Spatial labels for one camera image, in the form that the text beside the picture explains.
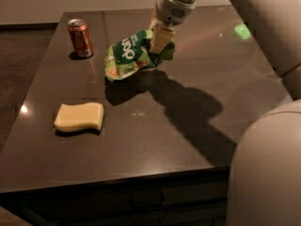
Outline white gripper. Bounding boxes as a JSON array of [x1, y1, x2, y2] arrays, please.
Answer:
[[150, 0, 196, 54]]

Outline green rice chip bag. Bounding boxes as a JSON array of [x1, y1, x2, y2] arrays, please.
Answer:
[[104, 30, 175, 82]]

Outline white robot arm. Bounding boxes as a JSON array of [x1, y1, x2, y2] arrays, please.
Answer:
[[171, 0, 301, 226]]

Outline red coke can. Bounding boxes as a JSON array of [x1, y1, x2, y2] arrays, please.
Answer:
[[68, 19, 94, 58]]

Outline yellow sponge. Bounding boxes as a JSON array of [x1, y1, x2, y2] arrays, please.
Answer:
[[54, 103, 104, 133]]

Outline dark cabinet drawers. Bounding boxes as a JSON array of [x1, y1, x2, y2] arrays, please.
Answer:
[[1, 169, 230, 226]]

